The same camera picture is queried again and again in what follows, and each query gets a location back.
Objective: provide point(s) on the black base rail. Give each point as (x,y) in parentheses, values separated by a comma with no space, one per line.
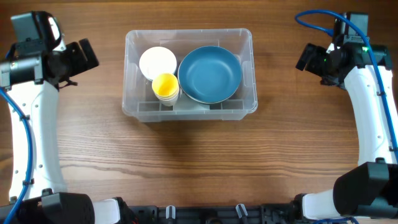
(259,214)

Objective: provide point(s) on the pink bowl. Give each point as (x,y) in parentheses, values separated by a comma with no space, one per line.
(157,60)

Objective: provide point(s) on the dark blue plate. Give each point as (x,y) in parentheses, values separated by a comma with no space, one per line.
(209,73)

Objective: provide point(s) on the pink cup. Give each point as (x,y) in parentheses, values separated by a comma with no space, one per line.
(167,98)

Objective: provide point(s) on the pale green cup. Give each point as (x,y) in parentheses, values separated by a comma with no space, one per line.
(169,102)

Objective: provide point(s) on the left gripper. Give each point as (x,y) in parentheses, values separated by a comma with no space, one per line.
(84,61)

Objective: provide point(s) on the yellow cup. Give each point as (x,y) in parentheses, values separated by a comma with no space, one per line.
(165,85)

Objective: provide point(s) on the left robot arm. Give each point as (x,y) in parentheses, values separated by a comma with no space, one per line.
(31,76)

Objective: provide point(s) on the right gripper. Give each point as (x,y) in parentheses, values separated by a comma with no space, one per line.
(310,62)

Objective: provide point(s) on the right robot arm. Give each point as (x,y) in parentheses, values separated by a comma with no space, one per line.
(370,189)

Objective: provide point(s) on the clear plastic storage container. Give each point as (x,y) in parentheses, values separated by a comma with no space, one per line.
(139,100)

